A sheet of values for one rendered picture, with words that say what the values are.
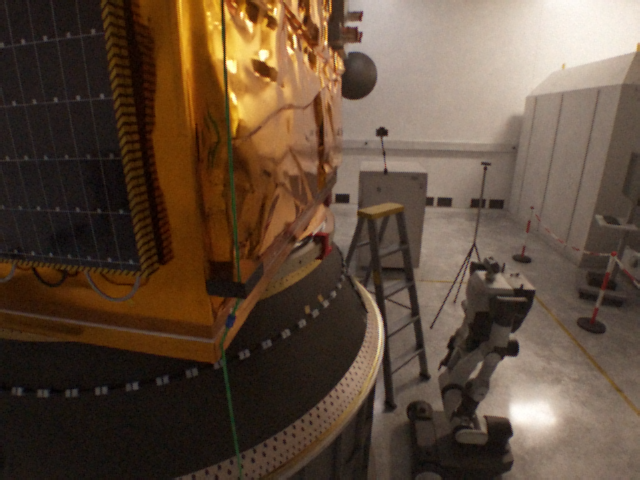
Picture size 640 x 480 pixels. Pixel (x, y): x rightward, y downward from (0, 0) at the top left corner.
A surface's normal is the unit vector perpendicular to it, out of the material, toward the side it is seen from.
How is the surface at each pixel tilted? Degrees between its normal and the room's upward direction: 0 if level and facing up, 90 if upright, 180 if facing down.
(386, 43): 90
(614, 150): 90
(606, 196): 90
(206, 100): 86
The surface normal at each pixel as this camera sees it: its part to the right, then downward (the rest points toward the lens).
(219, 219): 0.65, 0.26
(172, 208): 0.04, 0.29
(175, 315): -0.16, 0.39
